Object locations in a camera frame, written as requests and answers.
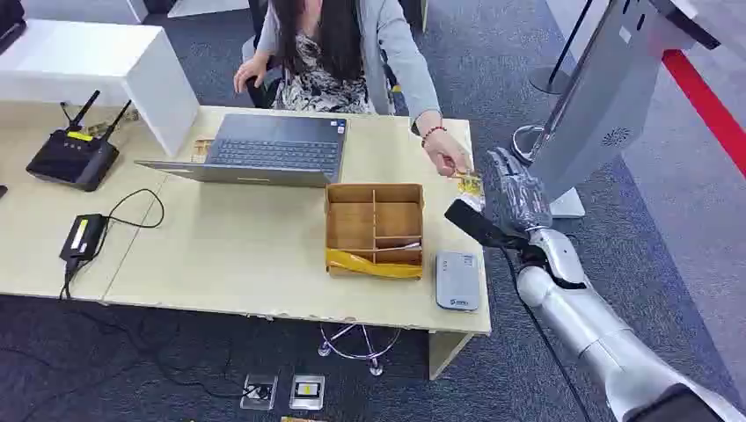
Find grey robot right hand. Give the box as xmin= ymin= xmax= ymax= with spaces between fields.
xmin=482 ymin=147 xmax=553 ymax=235

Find yellow printed card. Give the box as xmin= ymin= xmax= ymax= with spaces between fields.
xmin=453 ymin=170 xmax=486 ymax=212

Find person's left hand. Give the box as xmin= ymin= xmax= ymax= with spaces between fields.
xmin=421 ymin=127 xmax=474 ymax=178

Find person's hand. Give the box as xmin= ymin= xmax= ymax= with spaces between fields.
xmin=421 ymin=127 xmax=474 ymax=178
xmin=232 ymin=54 xmax=273 ymax=95

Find grey card reader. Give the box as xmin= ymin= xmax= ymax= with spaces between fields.
xmin=435 ymin=250 xmax=481 ymax=313

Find grey kiosk stand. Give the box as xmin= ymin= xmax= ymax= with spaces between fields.
xmin=511 ymin=0 xmax=721 ymax=220

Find black stanchion pole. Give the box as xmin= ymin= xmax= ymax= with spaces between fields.
xmin=528 ymin=0 xmax=595 ymax=96

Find wooden card box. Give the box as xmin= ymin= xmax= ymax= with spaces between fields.
xmin=324 ymin=182 xmax=426 ymax=281

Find pale desk leg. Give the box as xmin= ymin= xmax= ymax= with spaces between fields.
xmin=428 ymin=330 xmax=475 ymax=382

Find red barrier belt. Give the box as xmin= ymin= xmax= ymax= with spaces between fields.
xmin=662 ymin=48 xmax=746 ymax=179

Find chrome chair base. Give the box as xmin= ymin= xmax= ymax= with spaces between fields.
xmin=317 ymin=322 xmax=404 ymax=377

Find person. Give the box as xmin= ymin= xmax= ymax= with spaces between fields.
xmin=232 ymin=0 xmax=474 ymax=178

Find grey open laptop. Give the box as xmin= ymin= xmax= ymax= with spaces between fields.
xmin=135 ymin=113 xmax=350 ymax=189

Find floor socket plate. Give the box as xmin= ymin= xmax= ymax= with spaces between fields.
xmin=239 ymin=373 xmax=280 ymax=412
xmin=289 ymin=374 xmax=326 ymax=412

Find person's right hand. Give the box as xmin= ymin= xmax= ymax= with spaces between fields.
xmin=232 ymin=54 xmax=273 ymax=95

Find brown printed sticker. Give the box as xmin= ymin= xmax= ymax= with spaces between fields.
xmin=190 ymin=137 xmax=216 ymax=164

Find small metal keys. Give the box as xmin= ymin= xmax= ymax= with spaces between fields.
xmin=85 ymin=107 xmax=142 ymax=139

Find black power adapter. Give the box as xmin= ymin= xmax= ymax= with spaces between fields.
xmin=58 ymin=214 xmax=110 ymax=264

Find black router with antennas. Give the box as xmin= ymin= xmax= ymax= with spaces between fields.
xmin=26 ymin=89 xmax=134 ymax=193

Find white partition box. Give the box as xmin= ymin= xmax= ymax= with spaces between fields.
xmin=0 ymin=18 xmax=201 ymax=159

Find black device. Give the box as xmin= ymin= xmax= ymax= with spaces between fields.
xmin=0 ymin=0 xmax=28 ymax=57

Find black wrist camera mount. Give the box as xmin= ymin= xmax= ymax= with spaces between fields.
xmin=443 ymin=199 xmax=531 ymax=252

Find red bead bracelet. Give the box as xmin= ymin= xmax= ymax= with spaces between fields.
xmin=421 ymin=125 xmax=449 ymax=149

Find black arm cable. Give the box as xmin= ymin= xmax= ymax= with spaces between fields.
xmin=500 ymin=246 xmax=593 ymax=422

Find black adapter cable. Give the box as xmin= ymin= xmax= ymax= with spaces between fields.
xmin=58 ymin=187 xmax=166 ymax=302

